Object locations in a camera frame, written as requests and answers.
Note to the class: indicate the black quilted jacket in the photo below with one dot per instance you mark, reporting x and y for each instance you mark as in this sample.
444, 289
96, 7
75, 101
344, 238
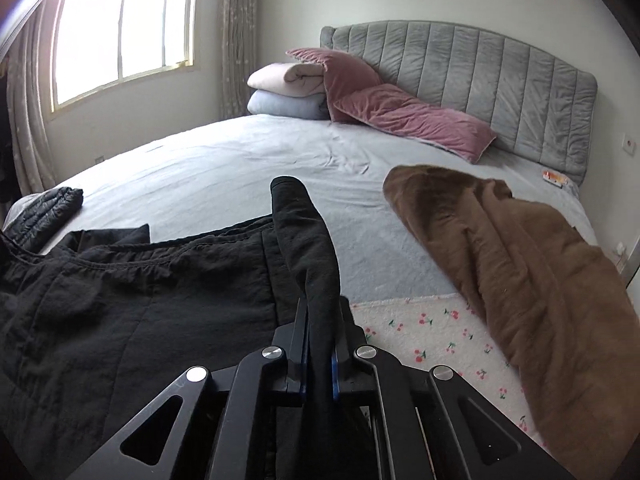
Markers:
125, 310

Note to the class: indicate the square pink velvet pillow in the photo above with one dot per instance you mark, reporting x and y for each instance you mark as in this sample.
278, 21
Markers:
345, 75

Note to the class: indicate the small orange white packet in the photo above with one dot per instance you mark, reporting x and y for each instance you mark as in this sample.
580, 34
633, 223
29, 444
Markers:
556, 178

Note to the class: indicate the folded pale pink quilt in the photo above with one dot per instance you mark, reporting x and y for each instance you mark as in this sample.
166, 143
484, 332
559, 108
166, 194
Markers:
290, 80

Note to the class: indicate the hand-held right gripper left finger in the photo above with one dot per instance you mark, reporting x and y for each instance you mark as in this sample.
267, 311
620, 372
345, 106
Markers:
240, 410

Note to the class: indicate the pale bed sheet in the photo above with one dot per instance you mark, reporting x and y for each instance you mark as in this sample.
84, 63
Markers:
250, 170

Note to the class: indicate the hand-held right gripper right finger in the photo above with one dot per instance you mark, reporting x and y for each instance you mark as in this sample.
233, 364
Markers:
400, 410

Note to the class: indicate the grey padded headboard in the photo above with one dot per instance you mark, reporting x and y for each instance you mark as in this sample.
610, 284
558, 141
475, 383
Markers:
475, 70

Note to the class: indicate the white wall socket with plug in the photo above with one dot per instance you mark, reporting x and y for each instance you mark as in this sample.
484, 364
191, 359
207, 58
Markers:
621, 252

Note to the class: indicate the sheer patterned curtain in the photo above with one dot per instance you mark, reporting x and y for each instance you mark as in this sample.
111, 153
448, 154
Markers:
242, 35
27, 125

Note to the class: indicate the window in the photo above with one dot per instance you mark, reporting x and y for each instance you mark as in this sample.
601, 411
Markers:
122, 30

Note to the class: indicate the black puffer jacket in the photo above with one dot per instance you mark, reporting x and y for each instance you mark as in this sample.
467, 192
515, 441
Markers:
47, 215

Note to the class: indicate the long pink velvet pillow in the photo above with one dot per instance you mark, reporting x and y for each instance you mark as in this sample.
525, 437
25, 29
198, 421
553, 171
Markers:
420, 117

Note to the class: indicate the brown fleece garment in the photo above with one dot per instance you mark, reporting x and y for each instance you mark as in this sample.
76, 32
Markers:
540, 285

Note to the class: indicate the folded pale blue quilt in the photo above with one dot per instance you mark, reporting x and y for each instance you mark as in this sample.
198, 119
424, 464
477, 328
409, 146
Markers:
285, 105

